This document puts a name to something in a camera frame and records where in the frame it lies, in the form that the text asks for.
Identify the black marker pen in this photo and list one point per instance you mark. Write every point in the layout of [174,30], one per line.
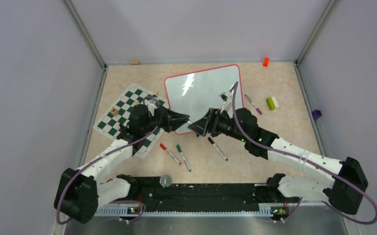
[217,148]

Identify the pink framed whiteboard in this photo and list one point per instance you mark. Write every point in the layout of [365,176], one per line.
[193,93]

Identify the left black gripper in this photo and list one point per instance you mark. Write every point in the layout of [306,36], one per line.
[167,114]

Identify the green white chess mat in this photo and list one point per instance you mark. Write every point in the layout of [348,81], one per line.
[109,123]

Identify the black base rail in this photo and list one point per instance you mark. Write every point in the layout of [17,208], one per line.
[201,197]

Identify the purple marker pen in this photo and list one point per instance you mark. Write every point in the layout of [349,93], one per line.
[253,104]

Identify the green white toy brick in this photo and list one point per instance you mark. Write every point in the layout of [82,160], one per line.
[272,103]

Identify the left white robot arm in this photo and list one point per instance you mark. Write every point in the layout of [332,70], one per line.
[81,192]

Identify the orange toy block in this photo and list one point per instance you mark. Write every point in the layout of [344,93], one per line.
[266,62]

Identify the green marker pen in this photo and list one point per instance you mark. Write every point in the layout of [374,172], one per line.
[183,157]

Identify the small wooden block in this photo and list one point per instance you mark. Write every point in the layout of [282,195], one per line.
[134,62]

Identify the purple toy block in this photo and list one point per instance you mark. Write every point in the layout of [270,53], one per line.
[316,114]

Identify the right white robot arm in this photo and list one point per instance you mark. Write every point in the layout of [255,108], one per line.
[339,182]

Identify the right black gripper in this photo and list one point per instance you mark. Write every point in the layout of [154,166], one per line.
[202,126]

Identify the red marker pen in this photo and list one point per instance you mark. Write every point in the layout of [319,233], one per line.
[170,154]

